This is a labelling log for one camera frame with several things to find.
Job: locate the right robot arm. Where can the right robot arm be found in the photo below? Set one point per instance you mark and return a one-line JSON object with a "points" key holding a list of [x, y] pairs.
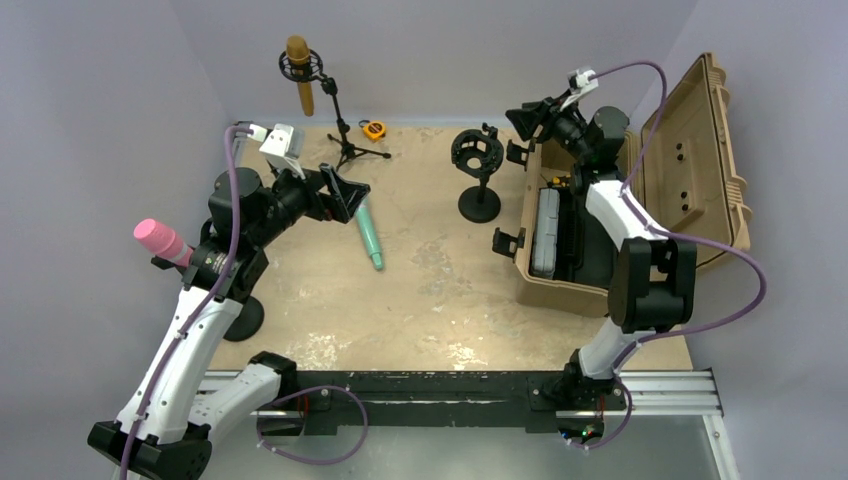
{"points": [[652, 286]]}

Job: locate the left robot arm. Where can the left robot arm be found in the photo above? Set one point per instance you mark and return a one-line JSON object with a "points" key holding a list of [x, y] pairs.
{"points": [[164, 431]]}

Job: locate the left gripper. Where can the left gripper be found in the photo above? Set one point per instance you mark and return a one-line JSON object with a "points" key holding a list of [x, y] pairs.
{"points": [[346, 194]]}

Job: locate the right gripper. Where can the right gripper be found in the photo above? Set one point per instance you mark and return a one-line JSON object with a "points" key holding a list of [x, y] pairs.
{"points": [[533, 115]]}

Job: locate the mint green microphone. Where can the mint green microphone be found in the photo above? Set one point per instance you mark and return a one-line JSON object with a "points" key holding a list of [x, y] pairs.
{"points": [[369, 236]]}

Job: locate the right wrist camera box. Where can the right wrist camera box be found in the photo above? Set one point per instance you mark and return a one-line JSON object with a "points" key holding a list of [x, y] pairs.
{"points": [[582, 82]]}

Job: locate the tan plastic case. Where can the tan plastic case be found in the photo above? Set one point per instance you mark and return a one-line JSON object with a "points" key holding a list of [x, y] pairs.
{"points": [[680, 168]]}

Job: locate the yellow black tool in case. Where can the yellow black tool in case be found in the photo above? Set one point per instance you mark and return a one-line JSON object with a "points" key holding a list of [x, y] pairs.
{"points": [[562, 181]]}

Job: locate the black tray in case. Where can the black tray in case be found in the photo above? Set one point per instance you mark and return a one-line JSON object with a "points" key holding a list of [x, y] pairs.
{"points": [[585, 254]]}

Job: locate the orange tape measure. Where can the orange tape measure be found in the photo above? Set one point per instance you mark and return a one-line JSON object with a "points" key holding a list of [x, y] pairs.
{"points": [[373, 130]]}

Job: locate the grey box in case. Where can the grey box in case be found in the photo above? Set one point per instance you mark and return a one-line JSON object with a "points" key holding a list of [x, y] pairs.
{"points": [[544, 250]]}

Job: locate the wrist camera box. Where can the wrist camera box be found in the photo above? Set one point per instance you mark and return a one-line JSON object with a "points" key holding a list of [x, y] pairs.
{"points": [[282, 147], [582, 82]]}

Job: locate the gold microphone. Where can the gold microphone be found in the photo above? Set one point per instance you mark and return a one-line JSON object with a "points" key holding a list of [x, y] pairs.
{"points": [[299, 56]]}

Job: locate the pink microphone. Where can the pink microphone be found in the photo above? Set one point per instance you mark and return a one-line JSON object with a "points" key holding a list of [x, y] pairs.
{"points": [[163, 242]]}

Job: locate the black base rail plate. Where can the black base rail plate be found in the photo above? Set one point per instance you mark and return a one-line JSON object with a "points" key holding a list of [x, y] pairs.
{"points": [[534, 401]]}

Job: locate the black round-base stand with shockmount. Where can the black round-base stand with shockmount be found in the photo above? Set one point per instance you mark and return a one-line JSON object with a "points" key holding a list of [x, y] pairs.
{"points": [[479, 154]]}

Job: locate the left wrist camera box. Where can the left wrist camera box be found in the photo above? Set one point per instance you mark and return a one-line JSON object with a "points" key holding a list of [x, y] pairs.
{"points": [[282, 147]]}

